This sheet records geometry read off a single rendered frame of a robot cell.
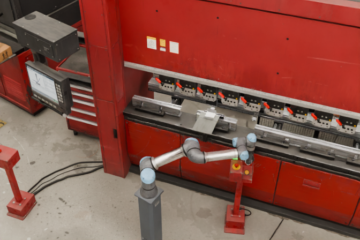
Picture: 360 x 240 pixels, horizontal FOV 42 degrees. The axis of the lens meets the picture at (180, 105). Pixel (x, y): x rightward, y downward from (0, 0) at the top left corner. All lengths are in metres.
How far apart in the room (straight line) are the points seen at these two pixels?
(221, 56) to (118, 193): 1.94
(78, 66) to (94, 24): 1.15
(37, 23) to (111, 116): 1.18
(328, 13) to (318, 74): 0.53
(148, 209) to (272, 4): 1.94
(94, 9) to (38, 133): 2.34
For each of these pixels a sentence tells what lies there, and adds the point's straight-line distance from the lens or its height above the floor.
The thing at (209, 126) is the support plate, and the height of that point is 1.00.
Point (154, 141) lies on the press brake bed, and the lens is 4.67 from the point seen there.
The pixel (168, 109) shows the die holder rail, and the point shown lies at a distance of 4.48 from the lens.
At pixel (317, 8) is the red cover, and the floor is 2.25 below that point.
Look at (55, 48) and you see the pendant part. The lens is 3.71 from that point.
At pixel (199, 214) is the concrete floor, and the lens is 4.81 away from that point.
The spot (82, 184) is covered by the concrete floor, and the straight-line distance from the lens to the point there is 5.15.
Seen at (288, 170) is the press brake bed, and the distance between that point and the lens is 4.38.
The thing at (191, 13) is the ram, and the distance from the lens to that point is 3.80.
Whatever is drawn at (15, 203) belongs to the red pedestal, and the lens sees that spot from 4.99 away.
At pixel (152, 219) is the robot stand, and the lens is 4.11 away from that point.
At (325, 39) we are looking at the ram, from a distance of 3.64.
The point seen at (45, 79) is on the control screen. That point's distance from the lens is 4.01.
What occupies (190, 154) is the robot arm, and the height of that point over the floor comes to 1.16.
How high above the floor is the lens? 3.82
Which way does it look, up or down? 40 degrees down
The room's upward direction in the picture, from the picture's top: straight up
